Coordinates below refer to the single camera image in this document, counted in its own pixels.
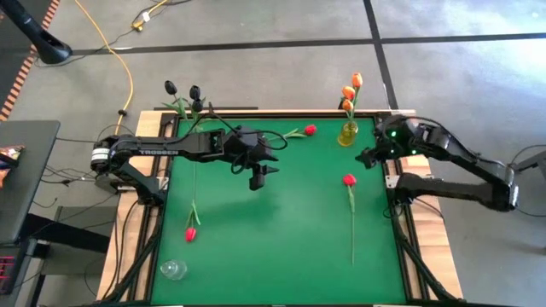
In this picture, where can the green table mat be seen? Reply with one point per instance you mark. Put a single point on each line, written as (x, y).
(277, 239)

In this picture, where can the small clear glass vase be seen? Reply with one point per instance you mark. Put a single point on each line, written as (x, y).
(172, 270)

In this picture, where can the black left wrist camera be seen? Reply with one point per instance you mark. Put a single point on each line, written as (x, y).
(251, 134)

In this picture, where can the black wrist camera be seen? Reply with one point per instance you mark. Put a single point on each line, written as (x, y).
(399, 128)
(251, 134)

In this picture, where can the grey desk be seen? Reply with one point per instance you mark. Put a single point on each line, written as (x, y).
(25, 192)

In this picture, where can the colourful snack bag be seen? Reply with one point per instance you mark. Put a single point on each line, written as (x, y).
(10, 153)

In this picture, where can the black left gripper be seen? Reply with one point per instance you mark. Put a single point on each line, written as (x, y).
(247, 153)

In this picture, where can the backlit keyboard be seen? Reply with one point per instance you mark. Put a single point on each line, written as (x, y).
(6, 273)

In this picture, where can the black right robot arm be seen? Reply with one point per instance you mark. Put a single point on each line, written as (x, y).
(469, 189)

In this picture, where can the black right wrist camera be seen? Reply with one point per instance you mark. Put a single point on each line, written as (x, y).
(399, 128)

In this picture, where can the black stand base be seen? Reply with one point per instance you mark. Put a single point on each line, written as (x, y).
(51, 49)

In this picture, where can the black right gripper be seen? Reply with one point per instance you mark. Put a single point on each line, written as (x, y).
(396, 148)

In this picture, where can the black aluminium table frame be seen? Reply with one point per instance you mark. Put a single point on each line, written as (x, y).
(298, 115)

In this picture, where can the red artificial tulip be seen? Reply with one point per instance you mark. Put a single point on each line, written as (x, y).
(350, 180)
(190, 235)
(311, 130)

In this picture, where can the black artificial tulip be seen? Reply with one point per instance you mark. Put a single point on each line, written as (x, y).
(197, 105)
(170, 87)
(195, 91)

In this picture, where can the yellow glass vase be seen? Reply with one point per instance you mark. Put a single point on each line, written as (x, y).
(346, 137)

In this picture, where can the orange artificial tulip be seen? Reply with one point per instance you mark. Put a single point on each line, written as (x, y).
(357, 79)
(347, 105)
(348, 92)

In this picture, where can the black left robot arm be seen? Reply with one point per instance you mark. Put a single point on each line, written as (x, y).
(170, 147)

